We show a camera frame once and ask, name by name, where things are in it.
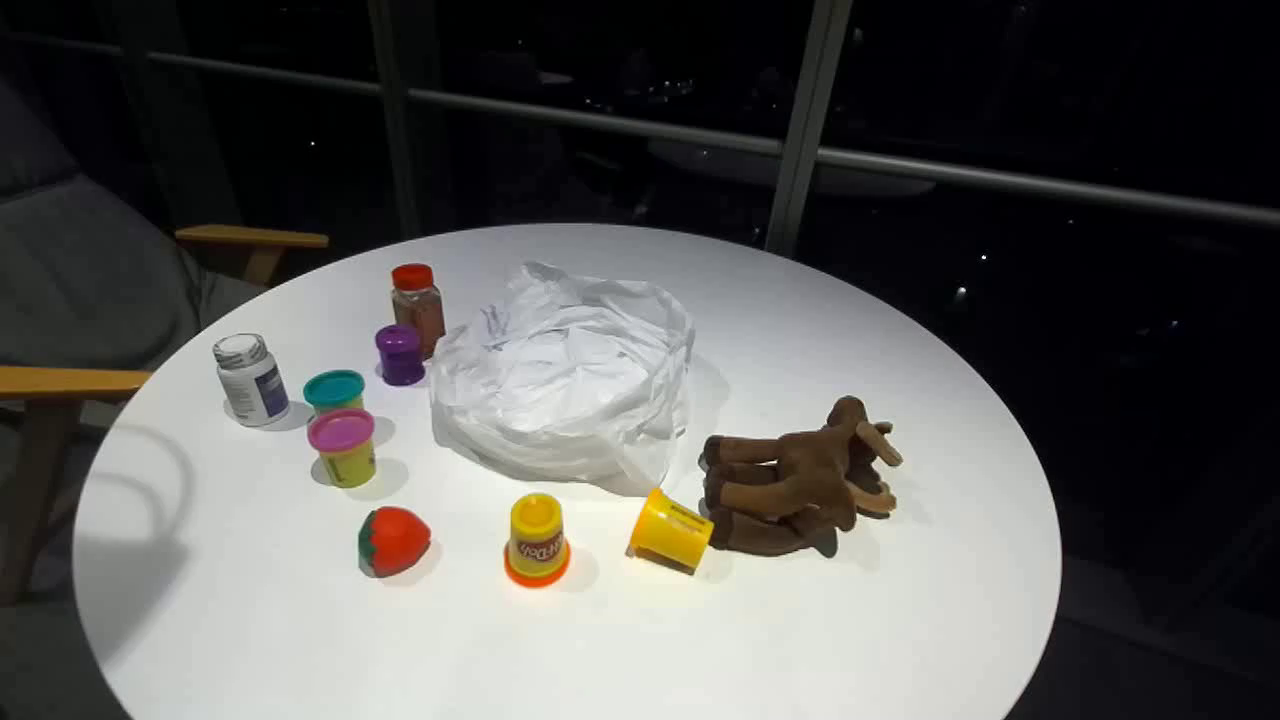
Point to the grey chair wooden armrests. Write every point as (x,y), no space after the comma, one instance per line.
(83,281)

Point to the spice jar red lid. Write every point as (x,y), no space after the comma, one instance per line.
(416,309)

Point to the green dough tub teal lid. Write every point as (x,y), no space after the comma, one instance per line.
(335,389)

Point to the red toy strawberry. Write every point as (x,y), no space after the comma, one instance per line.
(394,543)

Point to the white plastic bag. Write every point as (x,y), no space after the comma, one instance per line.
(563,382)

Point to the grey horizontal window rail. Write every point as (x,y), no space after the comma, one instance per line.
(603,120)

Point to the brown plush toy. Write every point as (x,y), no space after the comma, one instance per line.
(793,486)

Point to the yellow dough tub orange lid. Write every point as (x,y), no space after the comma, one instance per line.
(537,543)

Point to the yellow dough tub pink lid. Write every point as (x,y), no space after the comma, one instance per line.
(346,443)

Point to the purple dough tub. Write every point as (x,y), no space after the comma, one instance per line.
(396,356)

